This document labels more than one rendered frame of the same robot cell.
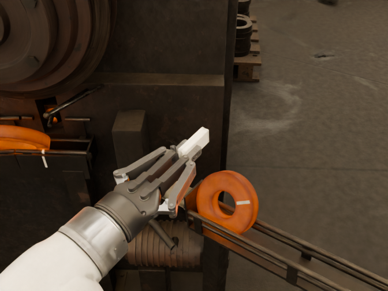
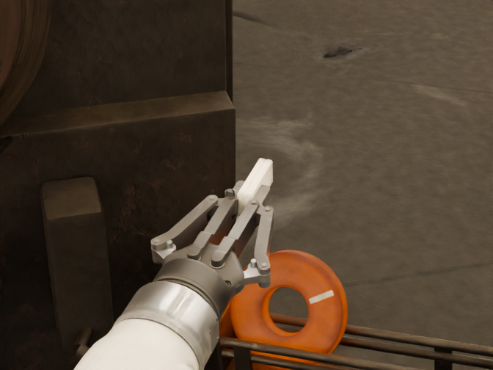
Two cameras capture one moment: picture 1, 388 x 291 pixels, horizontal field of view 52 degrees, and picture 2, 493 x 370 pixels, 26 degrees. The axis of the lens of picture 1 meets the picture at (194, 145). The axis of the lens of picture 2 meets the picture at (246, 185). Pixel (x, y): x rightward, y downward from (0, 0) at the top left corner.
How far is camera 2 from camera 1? 0.53 m
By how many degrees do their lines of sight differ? 15
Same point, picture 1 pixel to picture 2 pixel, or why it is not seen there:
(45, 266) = (139, 354)
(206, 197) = (251, 307)
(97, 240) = (187, 318)
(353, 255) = not seen: outside the picture
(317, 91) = (349, 126)
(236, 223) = (315, 338)
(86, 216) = (158, 292)
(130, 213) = (213, 282)
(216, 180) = not seen: hidden behind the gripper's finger
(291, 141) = (323, 236)
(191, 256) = not seen: outside the picture
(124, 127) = (69, 209)
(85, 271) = (185, 359)
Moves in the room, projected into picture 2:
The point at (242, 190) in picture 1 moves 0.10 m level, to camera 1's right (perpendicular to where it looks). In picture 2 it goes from (315, 275) to (388, 262)
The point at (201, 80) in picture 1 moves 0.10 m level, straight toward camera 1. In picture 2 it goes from (190, 105) to (207, 139)
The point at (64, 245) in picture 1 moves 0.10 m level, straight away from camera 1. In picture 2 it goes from (148, 329) to (77, 279)
